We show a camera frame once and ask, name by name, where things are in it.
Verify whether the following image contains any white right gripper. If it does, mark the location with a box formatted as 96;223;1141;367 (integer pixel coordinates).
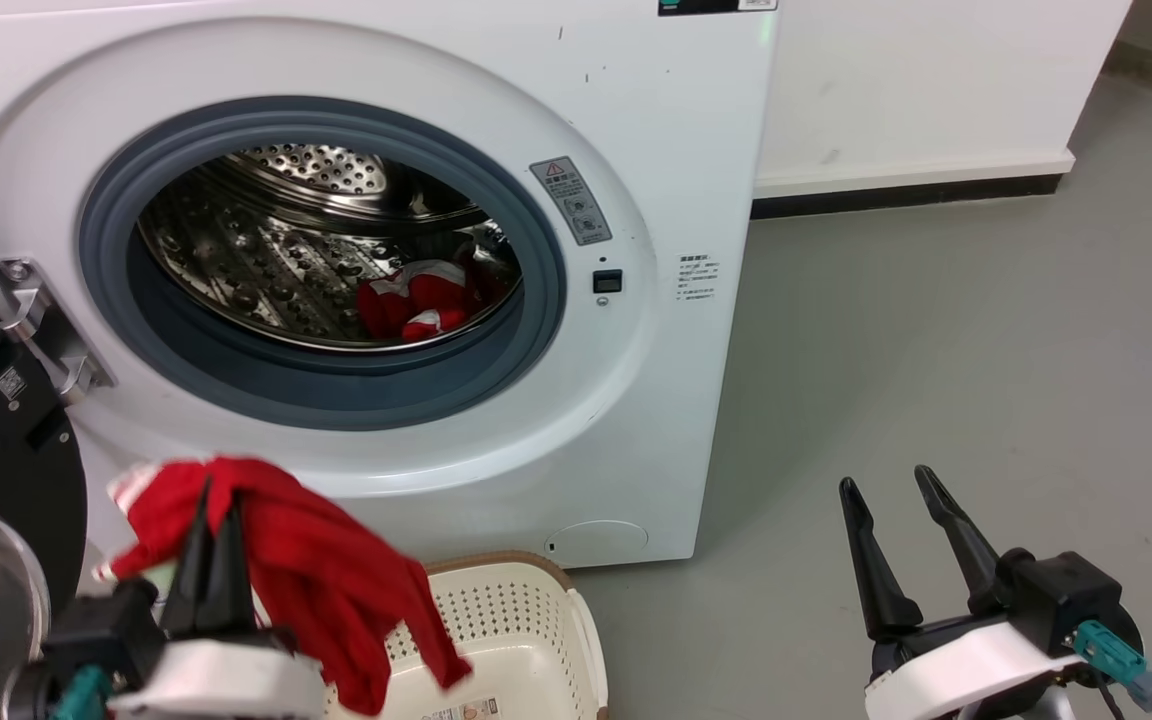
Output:
839;465;1087;720

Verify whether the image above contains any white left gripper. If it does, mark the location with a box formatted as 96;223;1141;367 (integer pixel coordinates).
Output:
111;478;327;720

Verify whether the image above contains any red garment with white trim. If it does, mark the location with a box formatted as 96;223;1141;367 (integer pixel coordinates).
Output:
96;456;474;717

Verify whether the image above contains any cream perforated laundry basket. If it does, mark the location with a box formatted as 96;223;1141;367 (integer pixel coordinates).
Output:
321;551;610;720

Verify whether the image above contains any white front-load washing machine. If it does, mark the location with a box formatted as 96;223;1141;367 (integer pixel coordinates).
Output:
0;0;779;571

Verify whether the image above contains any grey rubber door gasket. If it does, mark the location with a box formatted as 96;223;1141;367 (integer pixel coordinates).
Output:
78;96;568;432

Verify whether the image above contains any metal door hinge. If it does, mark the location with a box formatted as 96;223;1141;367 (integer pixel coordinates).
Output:
0;258;117;406

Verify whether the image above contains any round white filter cover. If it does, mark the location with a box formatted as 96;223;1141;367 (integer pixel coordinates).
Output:
544;520;650;561

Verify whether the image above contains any stainless steel washer drum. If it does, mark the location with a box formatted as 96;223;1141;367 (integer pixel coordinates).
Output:
136;143;522;351

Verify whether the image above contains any red and white garment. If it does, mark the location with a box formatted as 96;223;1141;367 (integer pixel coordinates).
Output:
356;258;502;344

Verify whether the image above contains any small printed text label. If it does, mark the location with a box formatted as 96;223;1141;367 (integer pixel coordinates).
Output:
677;254;720;303

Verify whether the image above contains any grey warning sticker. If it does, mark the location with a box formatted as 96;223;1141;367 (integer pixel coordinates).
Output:
530;157;613;247

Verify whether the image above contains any black panel label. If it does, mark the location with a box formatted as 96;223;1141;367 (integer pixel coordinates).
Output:
658;0;778;17

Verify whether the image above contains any teal left camera connector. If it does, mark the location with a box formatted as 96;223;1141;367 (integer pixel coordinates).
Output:
51;665;115;720

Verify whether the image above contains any teal camera connector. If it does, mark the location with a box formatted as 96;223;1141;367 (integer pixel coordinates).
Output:
51;665;115;720
1073;620;1152;713

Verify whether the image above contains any teal right camera connector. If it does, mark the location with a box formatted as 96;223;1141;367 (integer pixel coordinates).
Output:
1073;620;1152;713

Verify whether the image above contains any black wall baseboard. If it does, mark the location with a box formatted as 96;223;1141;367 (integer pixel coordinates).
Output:
751;174;1065;220

